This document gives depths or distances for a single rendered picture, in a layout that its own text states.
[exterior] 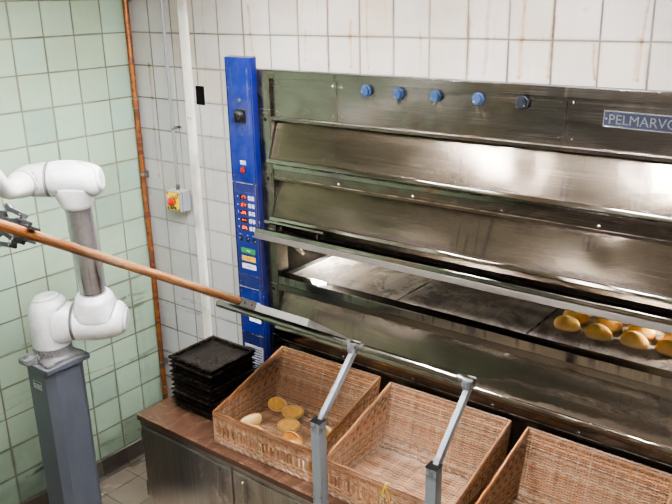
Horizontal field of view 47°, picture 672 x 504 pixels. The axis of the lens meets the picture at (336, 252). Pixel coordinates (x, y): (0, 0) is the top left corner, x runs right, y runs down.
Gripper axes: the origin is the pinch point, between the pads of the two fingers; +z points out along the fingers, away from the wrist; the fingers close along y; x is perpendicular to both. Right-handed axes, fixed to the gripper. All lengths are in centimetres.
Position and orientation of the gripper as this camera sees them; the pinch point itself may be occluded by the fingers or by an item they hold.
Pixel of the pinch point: (27, 233)
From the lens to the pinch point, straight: 233.1
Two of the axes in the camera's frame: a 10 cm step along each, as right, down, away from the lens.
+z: 7.9, 1.9, -5.9
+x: -5.4, -2.5, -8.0
